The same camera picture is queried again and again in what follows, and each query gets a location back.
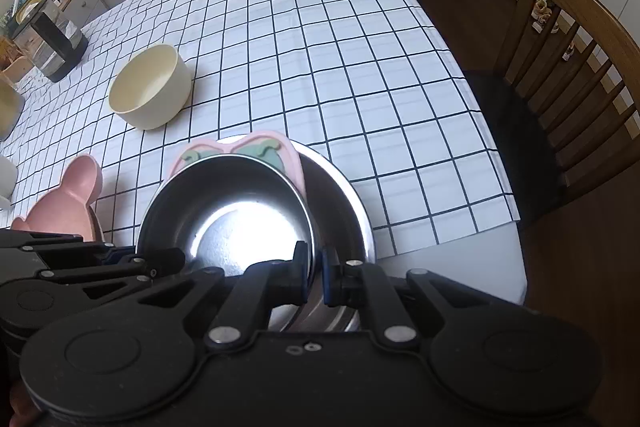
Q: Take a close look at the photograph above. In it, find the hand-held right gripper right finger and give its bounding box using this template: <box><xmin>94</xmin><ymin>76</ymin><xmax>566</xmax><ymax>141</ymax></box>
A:
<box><xmin>321</xmin><ymin>247</ymin><xmax>536</xmax><ymax>350</ymax></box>

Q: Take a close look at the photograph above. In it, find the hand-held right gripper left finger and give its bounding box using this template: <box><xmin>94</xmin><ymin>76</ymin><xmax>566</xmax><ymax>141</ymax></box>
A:
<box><xmin>107</xmin><ymin>241</ymin><xmax>315</xmax><ymax>353</ymax></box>

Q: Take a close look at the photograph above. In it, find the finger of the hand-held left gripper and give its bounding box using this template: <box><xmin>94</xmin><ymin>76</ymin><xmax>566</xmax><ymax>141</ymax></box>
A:
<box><xmin>0</xmin><ymin>229</ymin><xmax>136</xmax><ymax>280</ymax></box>
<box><xmin>30</xmin><ymin>248</ymin><xmax>187</xmax><ymax>308</ymax></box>

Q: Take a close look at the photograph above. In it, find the large steel bowl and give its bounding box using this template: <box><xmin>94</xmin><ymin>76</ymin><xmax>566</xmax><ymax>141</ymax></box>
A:
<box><xmin>220</xmin><ymin>136</ymin><xmax>377</xmax><ymax>333</ymax></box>

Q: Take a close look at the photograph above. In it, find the small steel bowl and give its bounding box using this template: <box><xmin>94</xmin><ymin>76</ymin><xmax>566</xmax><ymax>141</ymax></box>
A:
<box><xmin>136</xmin><ymin>155</ymin><xmax>316</xmax><ymax>333</ymax></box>

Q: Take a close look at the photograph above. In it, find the pink heart plate green print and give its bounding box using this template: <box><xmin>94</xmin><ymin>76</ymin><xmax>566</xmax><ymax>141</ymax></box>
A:
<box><xmin>165</xmin><ymin>132</ymin><xmax>307</xmax><ymax>200</ymax></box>

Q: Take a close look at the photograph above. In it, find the pink bunny-shaped plate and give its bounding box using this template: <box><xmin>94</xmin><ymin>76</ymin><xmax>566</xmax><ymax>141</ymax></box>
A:
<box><xmin>11</xmin><ymin>153</ymin><xmax>104</xmax><ymax>243</ymax></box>

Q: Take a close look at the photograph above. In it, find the white cup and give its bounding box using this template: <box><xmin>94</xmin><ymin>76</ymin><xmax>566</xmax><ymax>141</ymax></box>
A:
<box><xmin>0</xmin><ymin>154</ymin><xmax>18</xmax><ymax>210</ymax></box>

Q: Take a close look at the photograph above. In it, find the beige bowl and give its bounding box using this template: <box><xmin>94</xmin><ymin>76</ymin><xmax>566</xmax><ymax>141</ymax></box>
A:
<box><xmin>0</xmin><ymin>79</ymin><xmax>25</xmax><ymax>142</ymax></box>

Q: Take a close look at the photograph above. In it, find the cream bowl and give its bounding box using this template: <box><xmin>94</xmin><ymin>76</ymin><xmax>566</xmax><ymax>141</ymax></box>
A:
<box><xmin>108</xmin><ymin>43</ymin><xmax>193</xmax><ymax>130</ymax></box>

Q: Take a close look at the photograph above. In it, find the steel and black container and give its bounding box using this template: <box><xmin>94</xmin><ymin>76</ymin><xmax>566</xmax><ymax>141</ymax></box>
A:
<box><xmin>12</xmin><ymin>9</ymin><xmax>90</xmax><ymax>82</ymax></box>

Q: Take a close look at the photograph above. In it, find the small colourful shoe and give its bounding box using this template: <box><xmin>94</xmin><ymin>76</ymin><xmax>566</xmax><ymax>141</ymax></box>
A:
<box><xmin>531</xmin><ymin>0</ymin><xmax>560</xmax><ymax>34</ymax></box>

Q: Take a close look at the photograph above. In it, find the wooden chair with black cushion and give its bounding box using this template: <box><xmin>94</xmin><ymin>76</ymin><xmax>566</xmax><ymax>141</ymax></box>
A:
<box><xmin>462</xmin><ymin>0</ymin><xmax>640</xmax><ymax>228</ymax></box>

